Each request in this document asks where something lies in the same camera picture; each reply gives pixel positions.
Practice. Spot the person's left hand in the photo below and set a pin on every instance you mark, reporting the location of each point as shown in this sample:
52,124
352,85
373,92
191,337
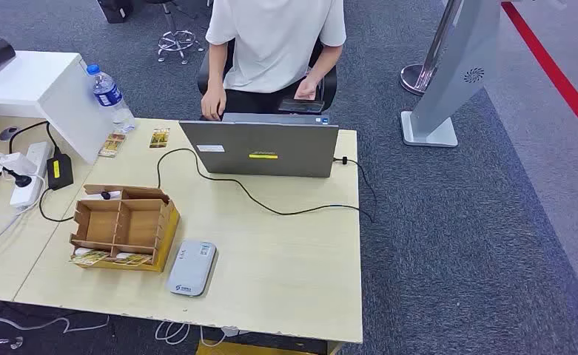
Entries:
306,89

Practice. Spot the person's right hand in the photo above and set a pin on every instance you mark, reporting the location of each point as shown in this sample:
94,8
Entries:
214,104

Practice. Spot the black smartphone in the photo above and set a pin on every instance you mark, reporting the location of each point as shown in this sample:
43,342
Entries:
301,106

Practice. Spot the person's right forearm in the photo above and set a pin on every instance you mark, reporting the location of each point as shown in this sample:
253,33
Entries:
217,66

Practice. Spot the person's left forearm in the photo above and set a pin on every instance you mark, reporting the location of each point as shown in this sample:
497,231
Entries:
327,63

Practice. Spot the person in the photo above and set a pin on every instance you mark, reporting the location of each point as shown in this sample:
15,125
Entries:
274,39

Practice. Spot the grey card reader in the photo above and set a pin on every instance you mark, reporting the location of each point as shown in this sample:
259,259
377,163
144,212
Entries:
191,268

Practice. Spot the black office chair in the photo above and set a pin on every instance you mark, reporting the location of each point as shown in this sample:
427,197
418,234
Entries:
328,88

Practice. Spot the grey laptop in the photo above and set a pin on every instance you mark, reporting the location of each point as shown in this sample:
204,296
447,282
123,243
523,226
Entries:
269,147

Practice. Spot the chrome stool base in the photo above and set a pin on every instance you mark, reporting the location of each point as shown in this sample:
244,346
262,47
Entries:
177,40

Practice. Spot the clear plastic water bottle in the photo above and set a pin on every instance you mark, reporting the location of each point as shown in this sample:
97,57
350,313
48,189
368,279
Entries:
109,95

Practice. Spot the black box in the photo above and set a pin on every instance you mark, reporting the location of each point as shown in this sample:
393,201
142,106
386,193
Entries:
114,10

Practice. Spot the white marker black cap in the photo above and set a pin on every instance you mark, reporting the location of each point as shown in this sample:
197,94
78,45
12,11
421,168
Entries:
105,195

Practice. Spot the brown cardboard organiser box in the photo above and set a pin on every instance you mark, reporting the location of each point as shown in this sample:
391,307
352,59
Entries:
139,228

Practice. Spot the grey kiosk stand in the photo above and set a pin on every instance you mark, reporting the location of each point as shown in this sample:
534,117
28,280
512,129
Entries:
458,63

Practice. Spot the black power adapter yellow label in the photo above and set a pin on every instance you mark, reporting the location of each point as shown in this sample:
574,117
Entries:
59,171

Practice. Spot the white power strip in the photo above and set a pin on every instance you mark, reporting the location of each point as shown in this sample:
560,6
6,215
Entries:
38,154

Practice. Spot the white cabinet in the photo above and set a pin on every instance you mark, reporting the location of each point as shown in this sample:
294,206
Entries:
29,81

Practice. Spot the white charger plug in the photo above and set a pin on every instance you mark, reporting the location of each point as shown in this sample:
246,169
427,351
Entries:
18,162

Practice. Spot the black power plug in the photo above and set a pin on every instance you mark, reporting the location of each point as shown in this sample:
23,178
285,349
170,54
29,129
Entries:
22,181

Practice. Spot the yellow board under desk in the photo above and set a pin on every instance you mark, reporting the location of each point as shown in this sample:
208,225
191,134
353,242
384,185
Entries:
239,349

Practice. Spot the chrome stanchion post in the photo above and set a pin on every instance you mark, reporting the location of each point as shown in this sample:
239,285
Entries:
418,78

